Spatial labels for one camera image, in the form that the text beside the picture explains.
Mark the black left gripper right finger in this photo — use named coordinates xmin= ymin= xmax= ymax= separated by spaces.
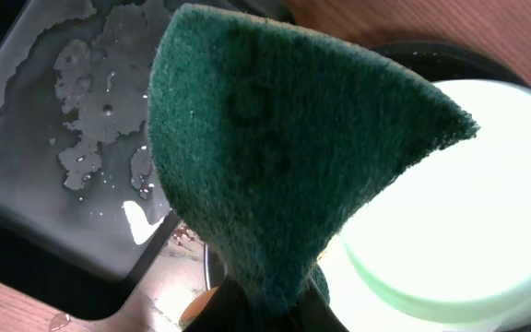
xmin=289 ymin=279 xmax=348 ymax=332

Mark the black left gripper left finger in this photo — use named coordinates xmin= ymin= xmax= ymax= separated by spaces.
xmin=183 ymin=276 xmax=247 ymax=332

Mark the pale green plate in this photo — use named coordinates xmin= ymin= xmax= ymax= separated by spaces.
xmin=340 ymin=80 xmax=531 ymax=328

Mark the green scouring pad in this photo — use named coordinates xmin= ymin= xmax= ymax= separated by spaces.
xmin=147 ymin=4 xmax=478 ymax=322

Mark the black rectangular tray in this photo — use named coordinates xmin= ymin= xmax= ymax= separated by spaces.
xmin=0 ymin=0 xmax=183 ymax=320

